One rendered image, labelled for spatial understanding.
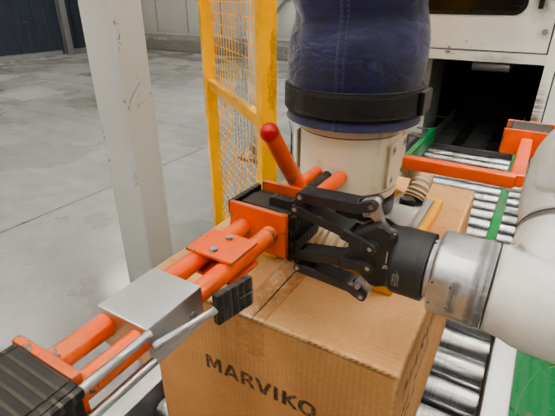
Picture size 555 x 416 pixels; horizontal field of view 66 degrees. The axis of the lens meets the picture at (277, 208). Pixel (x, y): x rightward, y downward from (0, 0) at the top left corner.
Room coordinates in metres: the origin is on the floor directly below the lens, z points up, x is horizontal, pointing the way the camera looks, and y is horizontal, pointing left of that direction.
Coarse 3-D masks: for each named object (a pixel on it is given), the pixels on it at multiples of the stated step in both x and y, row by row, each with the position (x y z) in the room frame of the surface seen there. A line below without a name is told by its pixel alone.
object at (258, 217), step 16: (272, 192) 0.53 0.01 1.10; (288, 192) 0.52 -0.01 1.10; (240, 208) 0.47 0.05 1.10; (256, 208) 0.46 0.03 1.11; (256, 224) 0.46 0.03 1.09; (272, 224) 0.45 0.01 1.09; (288, 224) 0.45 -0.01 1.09; (304, 224) 0.48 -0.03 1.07; (288, 240) 0.45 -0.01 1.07; (304, 240) 0.46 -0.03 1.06
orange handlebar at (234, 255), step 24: (528, 144) 0.76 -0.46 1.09; (312, 168) 0.64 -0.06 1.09; (408, 168) 0.69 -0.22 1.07; (432, 168) 0.67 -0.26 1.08; (456, 168) 0.65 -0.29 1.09; (480, 168) 0.64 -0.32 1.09; (216, 240) 0.41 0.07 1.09; (240, 240) 0.41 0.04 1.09; (264, 240) 0.42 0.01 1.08; (192, 264) 0.38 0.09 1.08; (216, 264) 0.37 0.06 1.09; (240, 264) 0.38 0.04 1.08; (216, 288) 0.34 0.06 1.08; (72, 336) 0.27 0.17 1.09; (96, 336) 0.27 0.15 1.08; (72, 360) 0.25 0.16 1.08; (96, 360) 0.24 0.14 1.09
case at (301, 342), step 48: (432, 192) 0.86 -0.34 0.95; (288, 288) 0.51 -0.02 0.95; (336, 288) 0.51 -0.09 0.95; (192, 336) 0.50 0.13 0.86; (240, 336) 0.46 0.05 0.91; (288, 336) 0.42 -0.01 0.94; (336, 336) 0.41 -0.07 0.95; (384, 336) 0.41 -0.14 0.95; (432, 336) 0.60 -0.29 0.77; (192, 384) 0.51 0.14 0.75; (240, 384) 0.46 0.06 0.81; (288, 384) 0.42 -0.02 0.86; (336, 384) 0.39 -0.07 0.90; (384, 384) 0.36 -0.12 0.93
